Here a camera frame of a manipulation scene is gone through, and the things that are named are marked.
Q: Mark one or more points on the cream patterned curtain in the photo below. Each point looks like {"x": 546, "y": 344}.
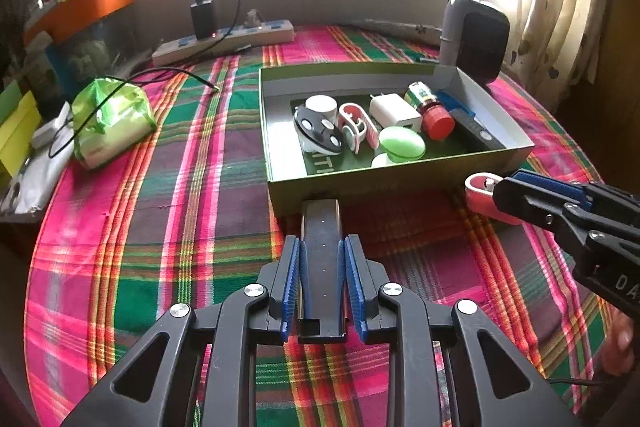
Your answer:
{"x": 553, "y": 45}

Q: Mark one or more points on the yellow green boxes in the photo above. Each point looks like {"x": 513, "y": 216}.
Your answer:
{"x": 20, "y": 118}

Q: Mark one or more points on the green grey cardboard box tray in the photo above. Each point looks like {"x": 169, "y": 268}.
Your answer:
{"x": 294, "y": 176}

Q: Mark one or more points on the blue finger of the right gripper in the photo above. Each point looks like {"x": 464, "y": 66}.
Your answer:
{"x": 540, "y": 207}
{"x": 550, "y": 184}

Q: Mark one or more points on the black plugged charger adapter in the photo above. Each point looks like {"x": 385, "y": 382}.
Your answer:
{"x": 203, "y": 19}

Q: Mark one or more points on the white power strip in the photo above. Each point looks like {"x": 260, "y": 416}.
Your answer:
{"x": 267, "y": 34}

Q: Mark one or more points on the white round cap device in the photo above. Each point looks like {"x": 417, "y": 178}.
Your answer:
{"x": 324, "y": 105}

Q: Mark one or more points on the pink white clip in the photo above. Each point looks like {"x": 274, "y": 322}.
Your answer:
{"x": 357, "y": 127}
{"x": 479, "y": 197}

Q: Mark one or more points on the grey black fan heater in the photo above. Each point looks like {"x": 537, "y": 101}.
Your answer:
{"x": 473, "y": 38}

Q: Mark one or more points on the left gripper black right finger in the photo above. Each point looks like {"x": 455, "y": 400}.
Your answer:
{"x": 387, "y": 313}

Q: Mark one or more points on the green white suction holder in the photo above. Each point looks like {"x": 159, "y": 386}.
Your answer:
{"x": 398, "y": 145}

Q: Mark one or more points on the orange storage bin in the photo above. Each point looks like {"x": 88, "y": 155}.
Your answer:
{"x": 71, "y": 16}

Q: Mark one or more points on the person right hand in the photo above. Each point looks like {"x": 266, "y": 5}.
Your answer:
{"x": 617, "y": 352}

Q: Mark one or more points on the white usb charger block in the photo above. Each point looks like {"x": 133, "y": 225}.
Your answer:
{"x": 390, "y": 110}

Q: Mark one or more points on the black round three-button remote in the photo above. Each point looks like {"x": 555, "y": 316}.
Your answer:
{"x": 316, "y": 133}

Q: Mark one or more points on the plaid pink green tablecloth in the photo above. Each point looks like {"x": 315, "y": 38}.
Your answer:
{"x": 185, "y": 217}

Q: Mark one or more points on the brown jar red lid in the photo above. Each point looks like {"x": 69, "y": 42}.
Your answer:
{"x": 436, "y": 123}

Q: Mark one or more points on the black power bank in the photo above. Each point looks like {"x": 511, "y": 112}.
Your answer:
{"x": 472, "y": 134}

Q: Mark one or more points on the green wet wipes pack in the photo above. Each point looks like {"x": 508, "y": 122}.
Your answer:
{"x": 109, "y": 116}

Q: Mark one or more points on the blue transparent usb tester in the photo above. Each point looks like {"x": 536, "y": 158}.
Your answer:
{"x": 451, "y": 103}

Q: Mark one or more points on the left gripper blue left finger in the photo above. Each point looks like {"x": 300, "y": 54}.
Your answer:
{"x": 260, "y": 313}

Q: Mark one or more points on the black bar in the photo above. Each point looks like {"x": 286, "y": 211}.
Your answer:
{"x": 321, "y": 311}

